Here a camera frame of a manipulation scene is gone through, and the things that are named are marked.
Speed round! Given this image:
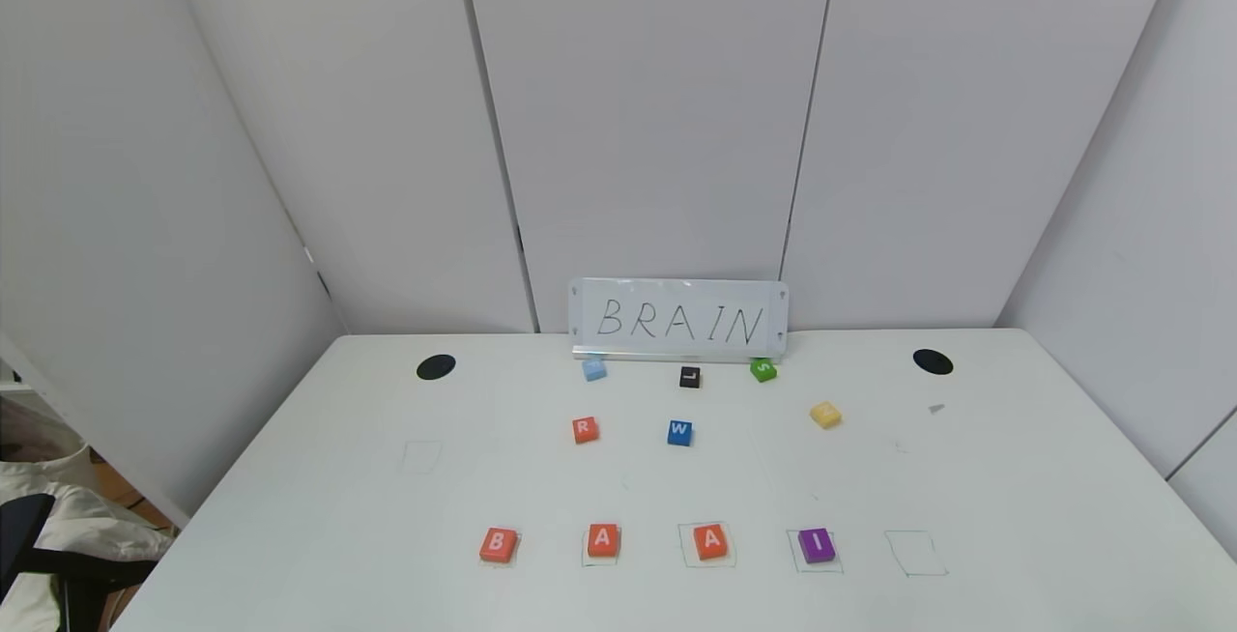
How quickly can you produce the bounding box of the white BRAIN whiteboard sign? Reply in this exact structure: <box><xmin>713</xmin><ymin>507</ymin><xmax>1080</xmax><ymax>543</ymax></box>
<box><xmin>567</xmin><ymin>277</ymin><xmax>791</xmax><ymax>363</ymax></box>

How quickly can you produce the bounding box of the white crumpled cloth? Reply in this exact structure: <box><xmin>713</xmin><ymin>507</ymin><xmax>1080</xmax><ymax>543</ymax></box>
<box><xmin>0</xmin><ymin>458</ymin><xmax>177</xmax><ymax>632</ymax></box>

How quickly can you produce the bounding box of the dark office chair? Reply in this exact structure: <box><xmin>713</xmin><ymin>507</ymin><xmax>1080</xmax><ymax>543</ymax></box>
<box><xmin>0</xmin><ymin>493</ymin><xmax>161</xmax><ymax>632</ymax></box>

